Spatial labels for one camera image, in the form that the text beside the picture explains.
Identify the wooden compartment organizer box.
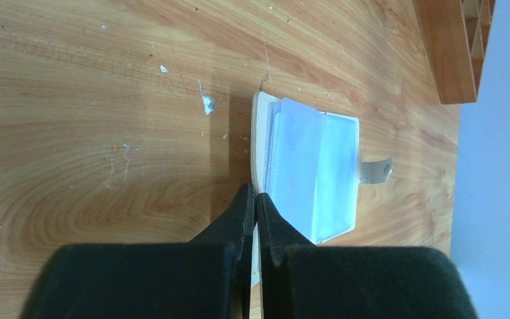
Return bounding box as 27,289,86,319
412,0,496,104

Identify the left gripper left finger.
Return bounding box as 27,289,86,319
21,183,255,318

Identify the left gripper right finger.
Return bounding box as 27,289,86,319
257,193,477,318

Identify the beige card holder wallet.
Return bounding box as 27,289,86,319
249,91,394,319

